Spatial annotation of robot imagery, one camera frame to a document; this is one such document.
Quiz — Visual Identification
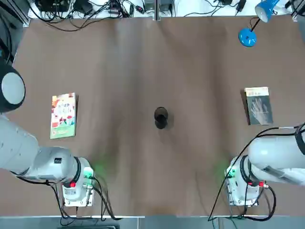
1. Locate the dark grey hand-picture book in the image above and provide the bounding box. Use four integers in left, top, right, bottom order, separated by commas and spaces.
244, 86, 274, 126

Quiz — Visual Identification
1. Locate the aluminium frame post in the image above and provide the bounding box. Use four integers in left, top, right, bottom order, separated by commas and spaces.
154, 0, 161, 21

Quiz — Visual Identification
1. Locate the blue desk lamp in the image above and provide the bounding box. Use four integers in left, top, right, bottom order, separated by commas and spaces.
238, 0, 275, 48

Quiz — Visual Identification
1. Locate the black loose cable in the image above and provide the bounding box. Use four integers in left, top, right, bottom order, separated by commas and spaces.
30, 13, 90, 32

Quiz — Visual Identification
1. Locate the small black power adapter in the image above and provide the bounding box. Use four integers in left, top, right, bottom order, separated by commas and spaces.
235, 0, 248, 13

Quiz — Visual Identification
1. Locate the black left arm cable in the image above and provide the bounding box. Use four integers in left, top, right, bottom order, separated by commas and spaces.
94, 176, 125, 220

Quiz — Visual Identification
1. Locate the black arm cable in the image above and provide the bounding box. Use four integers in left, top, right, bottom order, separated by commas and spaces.
94, 176, 125, 220
208, 125, 305, 221

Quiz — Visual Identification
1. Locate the black electronics box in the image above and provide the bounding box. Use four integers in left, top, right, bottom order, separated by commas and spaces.
37, 0, 70, 13

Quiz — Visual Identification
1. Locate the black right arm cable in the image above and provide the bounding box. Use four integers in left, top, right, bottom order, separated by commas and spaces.
208, 125, 305, 221

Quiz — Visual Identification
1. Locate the colourful cover book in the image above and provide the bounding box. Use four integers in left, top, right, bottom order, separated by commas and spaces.
50, 92, 80, 140

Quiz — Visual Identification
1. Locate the black mesh pen holder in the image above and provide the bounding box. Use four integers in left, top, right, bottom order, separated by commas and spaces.
153, 106, 169, 130

